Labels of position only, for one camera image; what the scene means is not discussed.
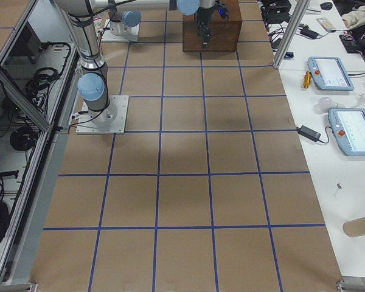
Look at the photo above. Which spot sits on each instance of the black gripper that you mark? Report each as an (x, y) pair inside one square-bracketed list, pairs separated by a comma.
[(202, 17)]

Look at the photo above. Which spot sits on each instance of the dark wooden drawer cabinet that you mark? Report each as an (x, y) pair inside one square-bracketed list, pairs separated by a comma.
[(224, 33)]

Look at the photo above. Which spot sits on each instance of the small blue black clip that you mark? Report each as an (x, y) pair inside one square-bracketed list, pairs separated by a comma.
[(289, 55)]

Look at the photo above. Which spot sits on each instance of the black power brick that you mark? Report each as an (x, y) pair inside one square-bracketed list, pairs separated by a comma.
[(309, 33)]

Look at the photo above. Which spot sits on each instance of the gold cylindrical tool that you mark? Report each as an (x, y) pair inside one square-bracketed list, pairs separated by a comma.
[(307, 80)]

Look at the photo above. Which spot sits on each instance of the white smartphone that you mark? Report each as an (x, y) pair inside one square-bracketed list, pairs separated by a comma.
[(326, 24)]

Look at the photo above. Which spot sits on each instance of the black computer mouse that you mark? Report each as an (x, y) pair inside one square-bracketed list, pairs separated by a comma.
[(326, 5)]

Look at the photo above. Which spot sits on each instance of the upper blue teach pendant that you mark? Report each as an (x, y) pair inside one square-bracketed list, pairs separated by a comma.
[(329, 73)]

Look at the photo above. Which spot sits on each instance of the blue teach pendant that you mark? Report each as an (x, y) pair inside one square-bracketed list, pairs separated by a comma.
[(329, 73), (348, 125)]

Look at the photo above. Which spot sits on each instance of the white light bulb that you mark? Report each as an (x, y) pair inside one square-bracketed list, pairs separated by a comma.
[(324, 104)]

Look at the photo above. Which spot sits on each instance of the black power adapter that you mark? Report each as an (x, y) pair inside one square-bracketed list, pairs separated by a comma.
[(308, 133)]

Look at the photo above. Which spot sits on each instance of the person's beige sleeve arm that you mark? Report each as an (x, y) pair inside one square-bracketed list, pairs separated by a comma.
[(354, 19)]

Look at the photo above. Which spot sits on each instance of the lower blue teach pendant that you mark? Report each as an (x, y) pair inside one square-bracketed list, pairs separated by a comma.
[(348, 125)]

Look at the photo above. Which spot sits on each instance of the cardboard tube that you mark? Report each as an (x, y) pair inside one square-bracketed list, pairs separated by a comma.
[(354, 228)]

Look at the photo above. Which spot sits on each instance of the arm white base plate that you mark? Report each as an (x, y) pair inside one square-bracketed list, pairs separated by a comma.
[(129, 36), (112, 120)]

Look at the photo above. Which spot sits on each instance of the aluminium frame post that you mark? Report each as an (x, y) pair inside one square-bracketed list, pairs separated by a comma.
[(295, 20)]

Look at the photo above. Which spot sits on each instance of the aluminium side frame rail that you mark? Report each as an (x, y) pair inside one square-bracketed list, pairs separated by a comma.
[(17, 96)]

